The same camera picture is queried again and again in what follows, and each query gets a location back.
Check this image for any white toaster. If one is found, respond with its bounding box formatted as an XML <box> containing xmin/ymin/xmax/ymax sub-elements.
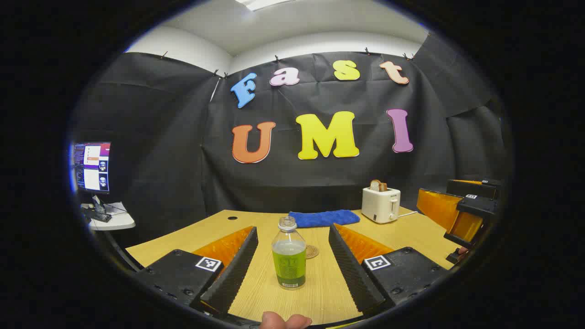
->
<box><xmin>361</xmin><ymin>186</ymin><xmax>401</xmax><ymax>224</ymax></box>

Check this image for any clear water bottle green label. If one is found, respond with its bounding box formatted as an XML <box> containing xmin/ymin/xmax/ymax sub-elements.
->
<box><xmin>271</xmin><ymin>216</ymin><xmax>307</xmax><ymax>290</ymax></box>

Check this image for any computer monitor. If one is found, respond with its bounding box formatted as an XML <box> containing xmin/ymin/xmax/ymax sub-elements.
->
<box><xmin>72</xmin><ymin>142</ymin><xmax>112</xmax><ymax>196</ymax></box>

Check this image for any black backdrop cloth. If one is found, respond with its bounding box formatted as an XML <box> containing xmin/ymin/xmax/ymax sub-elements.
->
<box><xmin>69</xmin><ymin>34</ymin><xmax>510</xmax><ymax>249</ymax></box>

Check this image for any black keyboard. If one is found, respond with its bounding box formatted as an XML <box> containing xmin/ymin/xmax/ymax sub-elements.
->
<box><xmin>82</xmin><ymin>208</ymin><xmax>112</xmax><ymax>223</ymax></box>

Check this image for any blue towel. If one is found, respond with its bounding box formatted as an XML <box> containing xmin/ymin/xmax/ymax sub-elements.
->
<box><xmin>288</xmin><ymin>210</ymin><xmax>361</xmax><ymax>228</ymax></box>

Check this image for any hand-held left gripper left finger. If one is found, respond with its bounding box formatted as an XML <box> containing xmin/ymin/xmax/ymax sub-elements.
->
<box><xmin>136</xmin><ymin>225</ymin><xmax>259</xmax><ymax>319</ymax></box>

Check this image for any small white side table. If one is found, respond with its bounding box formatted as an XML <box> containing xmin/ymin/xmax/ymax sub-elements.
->
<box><xmin>87</xmin><ymin>201</ymin><xmax>136</xmax><ymax>231</ymax></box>

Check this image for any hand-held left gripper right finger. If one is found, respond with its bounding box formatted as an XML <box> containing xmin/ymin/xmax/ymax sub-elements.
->
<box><xmin>328</xmin><ymin>223</ymin><xmax>448</xmax><ymax>316</ymax></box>

